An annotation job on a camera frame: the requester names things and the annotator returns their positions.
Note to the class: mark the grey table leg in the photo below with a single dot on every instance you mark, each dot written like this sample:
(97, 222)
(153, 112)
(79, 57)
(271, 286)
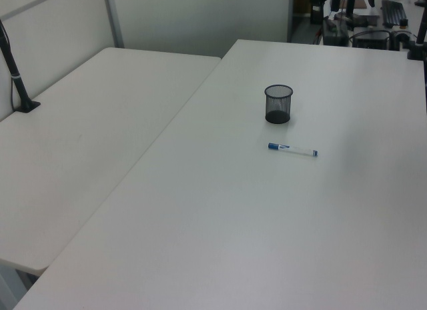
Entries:
(10, 290)

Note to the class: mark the black electronic device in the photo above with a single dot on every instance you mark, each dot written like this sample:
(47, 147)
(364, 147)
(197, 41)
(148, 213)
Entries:
(370, 40)

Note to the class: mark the grey partition frame post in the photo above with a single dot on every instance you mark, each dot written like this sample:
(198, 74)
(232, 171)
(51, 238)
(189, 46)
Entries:
(114, 20)

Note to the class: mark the black camera stand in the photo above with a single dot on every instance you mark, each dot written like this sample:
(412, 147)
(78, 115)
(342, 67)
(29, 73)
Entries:
(415, 51)

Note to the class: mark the blue and white marker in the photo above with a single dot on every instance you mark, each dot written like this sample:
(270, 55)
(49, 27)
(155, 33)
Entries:
(293, 150)

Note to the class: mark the black equipment box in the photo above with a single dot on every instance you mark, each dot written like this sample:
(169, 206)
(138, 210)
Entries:
(335, 35)

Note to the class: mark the brown board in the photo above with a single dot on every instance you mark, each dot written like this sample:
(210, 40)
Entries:
(303, 1)

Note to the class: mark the white side table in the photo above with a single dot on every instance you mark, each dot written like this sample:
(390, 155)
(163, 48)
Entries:
(83, 140)

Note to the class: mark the black mesh pen cup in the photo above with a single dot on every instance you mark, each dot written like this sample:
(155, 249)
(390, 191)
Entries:
(278, 116)

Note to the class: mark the black keyboard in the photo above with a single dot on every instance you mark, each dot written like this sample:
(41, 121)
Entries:
(393, 13)

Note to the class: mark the black stand with white tie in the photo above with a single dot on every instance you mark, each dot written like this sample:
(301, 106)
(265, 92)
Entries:
(19, 86)

